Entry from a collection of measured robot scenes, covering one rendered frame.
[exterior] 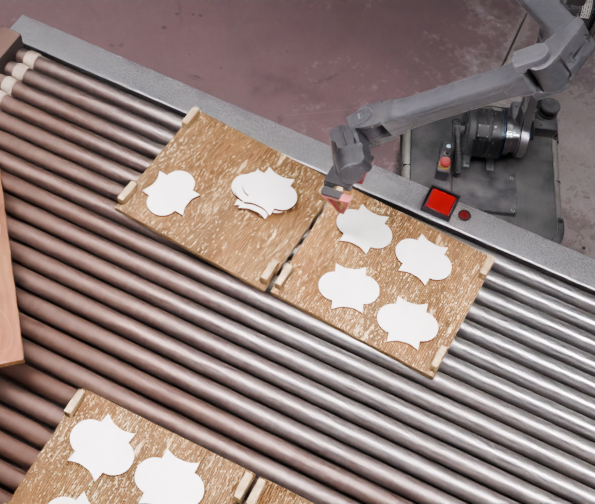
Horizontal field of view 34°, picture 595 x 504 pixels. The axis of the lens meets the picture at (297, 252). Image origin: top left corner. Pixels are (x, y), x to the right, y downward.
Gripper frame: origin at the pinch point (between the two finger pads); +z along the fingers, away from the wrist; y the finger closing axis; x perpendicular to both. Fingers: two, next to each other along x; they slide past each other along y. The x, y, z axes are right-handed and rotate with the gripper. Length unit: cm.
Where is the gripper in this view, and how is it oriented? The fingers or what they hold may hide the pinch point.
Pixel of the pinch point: (350, 195)
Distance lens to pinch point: 222.0
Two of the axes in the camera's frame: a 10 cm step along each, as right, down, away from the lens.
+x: -8.8, -2.9, 3.7
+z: 1.2, 6.2, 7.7
